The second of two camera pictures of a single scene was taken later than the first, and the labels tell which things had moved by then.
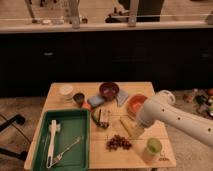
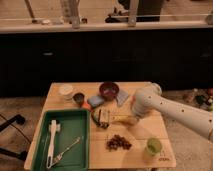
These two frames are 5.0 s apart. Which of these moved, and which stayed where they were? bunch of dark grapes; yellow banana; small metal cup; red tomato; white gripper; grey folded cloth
Moved: yellow banana; white gripper
Stayed: grey folded cloth; bunch of dark grapes; small metal cup; red tomato
